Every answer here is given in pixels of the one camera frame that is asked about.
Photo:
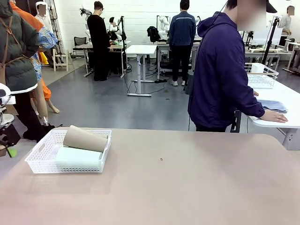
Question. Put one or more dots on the black mesh office chair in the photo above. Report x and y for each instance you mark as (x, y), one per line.
(80, 42)

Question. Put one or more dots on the aluminium ladder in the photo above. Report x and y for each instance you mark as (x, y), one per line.
(57, 21)

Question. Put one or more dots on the white perforated plastic basket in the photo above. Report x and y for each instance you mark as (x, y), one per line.
(68, 166)

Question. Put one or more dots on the white rounded side table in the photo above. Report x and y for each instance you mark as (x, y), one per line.
(286, 93)

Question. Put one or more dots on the person's right forearm purple sleeve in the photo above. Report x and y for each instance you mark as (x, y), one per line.
(255, 106)

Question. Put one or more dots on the person in black clothes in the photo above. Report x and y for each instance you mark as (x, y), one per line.
(98, 39)

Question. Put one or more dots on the white standing desk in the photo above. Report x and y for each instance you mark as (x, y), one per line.
(140, 49)

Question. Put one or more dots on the black floor power strip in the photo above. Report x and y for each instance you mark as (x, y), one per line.
(161, 81)

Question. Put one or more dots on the person in grey shirt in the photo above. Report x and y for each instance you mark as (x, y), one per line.
(286, 21)

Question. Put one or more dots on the black pole stand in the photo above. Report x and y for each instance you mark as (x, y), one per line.
(122, 42)

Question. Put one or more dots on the long grey lab desk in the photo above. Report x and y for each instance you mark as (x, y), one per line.
(264, 52)

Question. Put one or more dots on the white round stand base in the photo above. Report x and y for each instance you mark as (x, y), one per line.
(5, 119)

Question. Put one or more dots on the mannequin in orange and blue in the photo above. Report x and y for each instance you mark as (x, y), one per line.
(47, 38)

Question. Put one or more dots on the black step stool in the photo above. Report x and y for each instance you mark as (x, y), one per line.
(235, 120)

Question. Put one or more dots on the black backpack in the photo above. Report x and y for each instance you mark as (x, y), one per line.
(153, 34)

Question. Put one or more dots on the blue cloth towel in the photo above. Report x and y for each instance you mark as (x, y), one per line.
(274, 105)

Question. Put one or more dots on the wooden step stool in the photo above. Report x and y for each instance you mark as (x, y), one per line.
(61, 57)

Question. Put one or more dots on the person in purple jacket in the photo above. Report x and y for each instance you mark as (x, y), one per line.
(218, 70)

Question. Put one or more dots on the person in black cap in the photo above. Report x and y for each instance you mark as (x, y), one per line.
(272, 5)

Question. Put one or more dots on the white monitor screen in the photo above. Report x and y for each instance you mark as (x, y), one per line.
(262, 37)

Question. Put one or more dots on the grey workbench desk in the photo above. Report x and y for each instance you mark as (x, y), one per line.
(117, 47)

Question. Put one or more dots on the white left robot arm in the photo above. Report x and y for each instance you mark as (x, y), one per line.
(3, 97)

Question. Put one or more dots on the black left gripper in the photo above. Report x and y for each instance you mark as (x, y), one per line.
(9, 136)

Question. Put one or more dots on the person's right hand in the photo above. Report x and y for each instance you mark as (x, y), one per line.
(275, 116)

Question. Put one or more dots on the person's left hand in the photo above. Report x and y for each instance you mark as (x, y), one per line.
(256, 93)

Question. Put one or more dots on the mannequin in green puffer vest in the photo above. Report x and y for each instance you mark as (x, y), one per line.
(16, 58)

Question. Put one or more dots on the black tripod stand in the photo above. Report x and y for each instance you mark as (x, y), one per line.
(269, 39)

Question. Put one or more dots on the white rectangular container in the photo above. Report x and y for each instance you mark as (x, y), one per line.
(257, 68)

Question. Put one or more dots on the person in blue jacket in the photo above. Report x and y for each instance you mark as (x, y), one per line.
(182, 30)

